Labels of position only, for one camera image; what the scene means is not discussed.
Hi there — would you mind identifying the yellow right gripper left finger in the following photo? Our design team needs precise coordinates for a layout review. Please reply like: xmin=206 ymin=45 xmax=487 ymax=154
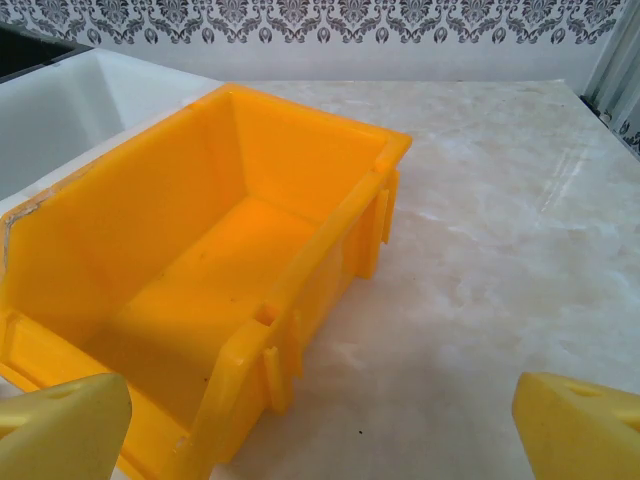
xmin=0 ymin=372 xmax=134 ymax=480

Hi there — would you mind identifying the yellow plastic bin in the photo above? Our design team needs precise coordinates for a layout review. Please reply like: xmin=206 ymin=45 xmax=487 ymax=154
xmin=0 ymin=83 xmax=414 ymax=480

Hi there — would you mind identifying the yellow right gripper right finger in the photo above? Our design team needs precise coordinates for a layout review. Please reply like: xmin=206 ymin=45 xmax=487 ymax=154
xmin=512 ymin=370 xmax=640 ymax=480

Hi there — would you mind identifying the aluminium frame post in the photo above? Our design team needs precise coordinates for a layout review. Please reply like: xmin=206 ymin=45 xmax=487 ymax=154
xmin=579 ymin=0 xmax=640 ymax=161

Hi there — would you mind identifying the white plastic bin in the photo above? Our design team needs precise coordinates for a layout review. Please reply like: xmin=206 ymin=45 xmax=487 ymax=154
xmin=0 ymin=49 xmax=226 ymax=211

